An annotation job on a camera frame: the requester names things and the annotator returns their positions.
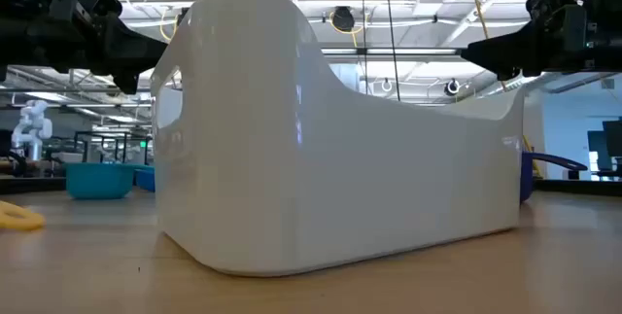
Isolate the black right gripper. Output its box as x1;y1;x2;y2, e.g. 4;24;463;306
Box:
460;5;622;81

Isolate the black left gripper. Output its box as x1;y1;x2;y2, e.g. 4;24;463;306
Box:
28;10;169;95

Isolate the bright blue measuring cup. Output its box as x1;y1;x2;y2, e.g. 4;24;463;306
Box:
133;165;156;192

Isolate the navy blue measuring cup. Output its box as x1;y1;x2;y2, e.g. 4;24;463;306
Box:
520;151;589;203

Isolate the teal measuring cup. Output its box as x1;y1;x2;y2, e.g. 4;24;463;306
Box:
65;161;137;201

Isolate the yellow measuring cup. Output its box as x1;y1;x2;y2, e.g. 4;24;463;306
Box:
0;199;47;231

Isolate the white plastic basket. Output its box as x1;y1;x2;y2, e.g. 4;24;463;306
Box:
150;0;526;277

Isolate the long ceiling light strip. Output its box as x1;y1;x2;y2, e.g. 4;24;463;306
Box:
320;47;461;57

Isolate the dark computer monitor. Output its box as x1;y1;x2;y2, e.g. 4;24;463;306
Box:
586;118;622;177

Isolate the black metal frame rack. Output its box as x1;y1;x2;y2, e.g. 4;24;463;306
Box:
72;130;155;164

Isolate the black hanging cable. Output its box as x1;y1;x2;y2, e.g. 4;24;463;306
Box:
382;0;402;102

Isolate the yellow coiled ceiling cable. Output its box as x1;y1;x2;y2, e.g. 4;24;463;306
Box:
328;10;366;48

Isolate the black ceiling cable reel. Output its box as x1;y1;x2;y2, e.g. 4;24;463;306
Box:
332;6;356;33

